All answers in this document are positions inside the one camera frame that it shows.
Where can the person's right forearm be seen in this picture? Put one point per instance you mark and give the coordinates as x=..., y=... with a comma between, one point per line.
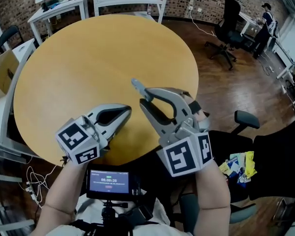
x=212, y=193

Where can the white cabinet desk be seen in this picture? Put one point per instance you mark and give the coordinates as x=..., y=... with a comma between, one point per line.
x=0, y=112

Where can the white metal rack frame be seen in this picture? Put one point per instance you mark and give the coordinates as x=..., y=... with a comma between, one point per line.
x=5, y=177

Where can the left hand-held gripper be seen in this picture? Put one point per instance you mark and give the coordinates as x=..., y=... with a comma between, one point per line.
x=72, y=138

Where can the small white bottle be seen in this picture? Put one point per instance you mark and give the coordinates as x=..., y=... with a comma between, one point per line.
x=149, y=10

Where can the person's left forearm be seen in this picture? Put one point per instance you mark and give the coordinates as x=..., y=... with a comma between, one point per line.
x=61, y=193

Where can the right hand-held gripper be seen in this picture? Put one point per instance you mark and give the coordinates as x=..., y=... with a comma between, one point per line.
x=184, y=154

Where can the round wooden table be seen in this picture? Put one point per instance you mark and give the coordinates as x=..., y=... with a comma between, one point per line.
x=88, y=65

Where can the black chest harness mount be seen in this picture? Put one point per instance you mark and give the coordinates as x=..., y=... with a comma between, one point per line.
x=113, y=217

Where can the blue item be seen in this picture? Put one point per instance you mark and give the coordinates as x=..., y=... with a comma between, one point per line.
x=55, y=5

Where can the black mesh office chair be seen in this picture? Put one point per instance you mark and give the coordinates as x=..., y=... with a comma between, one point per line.
x=273, y=156

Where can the person's white shirt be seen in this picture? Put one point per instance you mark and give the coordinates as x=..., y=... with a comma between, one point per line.
x=162, y=220

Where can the small white table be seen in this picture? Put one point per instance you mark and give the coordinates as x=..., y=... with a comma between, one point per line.
x=64, y=7

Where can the white metal shelf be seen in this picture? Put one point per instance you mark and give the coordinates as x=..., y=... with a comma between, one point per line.
x=130, y=0

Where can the white work desk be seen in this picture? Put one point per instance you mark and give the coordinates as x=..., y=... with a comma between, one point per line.
x=248, y=21

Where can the cardboard box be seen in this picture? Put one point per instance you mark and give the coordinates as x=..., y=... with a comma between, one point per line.
x=5, y=67

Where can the black metal frame chair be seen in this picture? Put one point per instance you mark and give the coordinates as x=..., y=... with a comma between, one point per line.
x=11, y=34

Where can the person's right hand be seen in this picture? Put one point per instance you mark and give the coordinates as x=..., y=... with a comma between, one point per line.
x=199, y=117

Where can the black chest monitor screen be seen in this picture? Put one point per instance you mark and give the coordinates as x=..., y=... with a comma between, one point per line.
x=109, y=184

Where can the white power strip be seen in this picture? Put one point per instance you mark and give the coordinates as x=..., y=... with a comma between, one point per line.
x=30, y=190

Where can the blue and silver snack packet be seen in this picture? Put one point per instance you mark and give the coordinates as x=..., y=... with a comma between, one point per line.
x=242, y=181

